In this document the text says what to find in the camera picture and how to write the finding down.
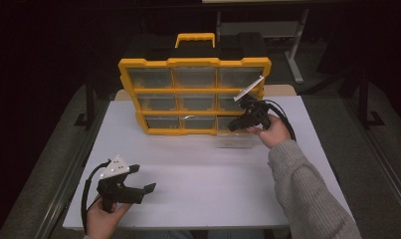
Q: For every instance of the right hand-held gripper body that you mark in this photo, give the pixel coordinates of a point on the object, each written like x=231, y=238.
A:
x=257, y=111

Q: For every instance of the yellow black drawer organizer case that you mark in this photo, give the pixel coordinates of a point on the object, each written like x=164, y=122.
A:
x=194, y=62

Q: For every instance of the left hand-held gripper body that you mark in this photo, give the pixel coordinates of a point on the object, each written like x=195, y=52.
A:
x=116, y=193

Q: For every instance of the person's right hand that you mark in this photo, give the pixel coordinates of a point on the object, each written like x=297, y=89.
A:
x=274, y=132

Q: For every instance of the clear plastic drawer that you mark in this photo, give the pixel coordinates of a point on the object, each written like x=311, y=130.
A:
x=234, y=141

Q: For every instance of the white metal desk frame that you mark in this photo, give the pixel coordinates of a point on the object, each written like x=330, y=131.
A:
x=296, y=49

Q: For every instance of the grey metal floor rail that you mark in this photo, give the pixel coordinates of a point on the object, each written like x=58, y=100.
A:
x=383, y=166
x=67, y=186

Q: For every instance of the person's left hand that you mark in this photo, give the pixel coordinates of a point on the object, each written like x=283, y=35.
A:
x=103, y=220

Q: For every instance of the black metal stand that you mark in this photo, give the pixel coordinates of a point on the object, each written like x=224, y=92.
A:
x=365, y=99
x=88, y=103

